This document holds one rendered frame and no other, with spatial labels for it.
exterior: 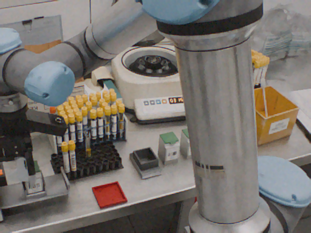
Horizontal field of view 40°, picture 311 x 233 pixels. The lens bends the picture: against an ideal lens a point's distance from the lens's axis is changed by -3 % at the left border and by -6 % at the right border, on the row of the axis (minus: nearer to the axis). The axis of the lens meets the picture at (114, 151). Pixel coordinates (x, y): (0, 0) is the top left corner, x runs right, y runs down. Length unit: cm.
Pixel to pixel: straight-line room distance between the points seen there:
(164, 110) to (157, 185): 27
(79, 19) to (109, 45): 76
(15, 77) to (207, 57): 38
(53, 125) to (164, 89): 48
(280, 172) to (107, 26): 37
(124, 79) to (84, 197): 39
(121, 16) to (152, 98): 62
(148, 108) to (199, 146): 76
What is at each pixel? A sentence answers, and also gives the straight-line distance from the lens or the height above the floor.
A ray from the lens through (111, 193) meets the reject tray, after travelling 106.
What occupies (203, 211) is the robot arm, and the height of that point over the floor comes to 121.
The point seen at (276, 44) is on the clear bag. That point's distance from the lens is 170.
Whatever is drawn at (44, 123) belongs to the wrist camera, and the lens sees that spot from 89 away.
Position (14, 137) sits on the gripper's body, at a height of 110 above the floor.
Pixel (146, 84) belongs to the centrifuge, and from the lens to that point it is 126.
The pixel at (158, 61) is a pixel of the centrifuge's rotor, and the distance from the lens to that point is 135.
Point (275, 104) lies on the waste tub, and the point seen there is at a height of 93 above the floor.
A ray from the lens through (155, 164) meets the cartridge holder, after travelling 111.
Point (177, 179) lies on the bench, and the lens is 111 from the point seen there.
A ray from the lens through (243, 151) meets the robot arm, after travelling 52.
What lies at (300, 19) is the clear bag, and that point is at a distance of 181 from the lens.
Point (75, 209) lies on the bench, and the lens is 103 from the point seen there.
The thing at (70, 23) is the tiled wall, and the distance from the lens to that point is 149.
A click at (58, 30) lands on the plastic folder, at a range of 147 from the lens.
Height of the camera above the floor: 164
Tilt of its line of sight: 40 degrees down
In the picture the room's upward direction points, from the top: straight up
